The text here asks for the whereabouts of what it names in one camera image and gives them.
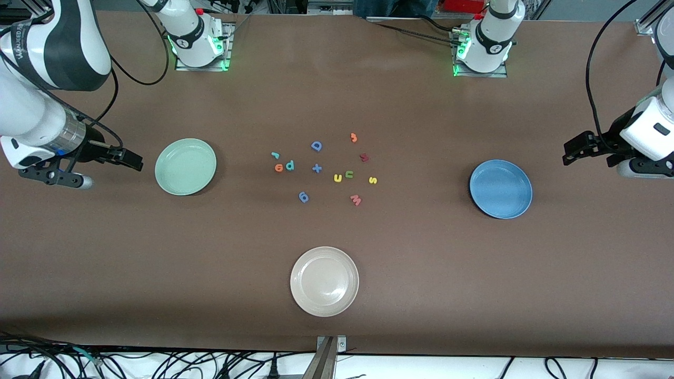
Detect light green plate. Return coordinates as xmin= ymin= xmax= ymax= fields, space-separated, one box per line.
xmin=155 ymin=138 xmax=217 ymax=196

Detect blue plate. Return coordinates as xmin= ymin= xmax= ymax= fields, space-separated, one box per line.
xmin=469 ymin=159 xmax=533 ymax=220

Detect red box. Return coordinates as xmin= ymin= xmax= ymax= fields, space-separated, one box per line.
xmin=442 ymin=0 xmax=488 ymax=14

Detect beige plate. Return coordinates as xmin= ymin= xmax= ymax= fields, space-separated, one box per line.
xmin=290 ymin=246 xmax=360 ymax=317

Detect person in blue jeans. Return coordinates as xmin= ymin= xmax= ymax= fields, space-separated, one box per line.
xmin=353 ymin=0 xmax=439 ymax=19

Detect grey metal rack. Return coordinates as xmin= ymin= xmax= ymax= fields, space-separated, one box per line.
xmin=307 ymin=0 xmax=369 ymax=15

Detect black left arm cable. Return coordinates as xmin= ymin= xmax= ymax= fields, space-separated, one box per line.
xmin=586 ymin=0 xmax=640 ymax=153

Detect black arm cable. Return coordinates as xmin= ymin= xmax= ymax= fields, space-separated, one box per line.
xmin=74 ymin=0 xmax=171 ymax=153
xmin=586 ymin=0 xmax=640 ymax=153

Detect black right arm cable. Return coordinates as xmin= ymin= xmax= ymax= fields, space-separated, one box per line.
xmin=74 ymin=0 xmax=171 ymax=153

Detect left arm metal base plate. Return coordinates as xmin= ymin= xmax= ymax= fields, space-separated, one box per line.
xmin=453 ymin=29 xmax=509 ymax=78

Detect aluminium frame rail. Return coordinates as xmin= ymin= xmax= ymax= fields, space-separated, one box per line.
xmin=635 ymin=0 xmax=674 ymax=36

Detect black cable on tabletop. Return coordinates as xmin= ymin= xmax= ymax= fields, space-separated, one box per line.
xmin=419 ymin=16 xmax=464 ymax=33
xmin=375 ymin=22 xmax=458 ymax=44

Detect teal cable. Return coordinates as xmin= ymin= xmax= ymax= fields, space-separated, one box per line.
xmin=73 ymin=345 xmax=104 ymax=367

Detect metal clamp bracket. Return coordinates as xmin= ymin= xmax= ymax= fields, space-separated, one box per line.
xmin=303 ymin=335 xmax=347 ymax=379

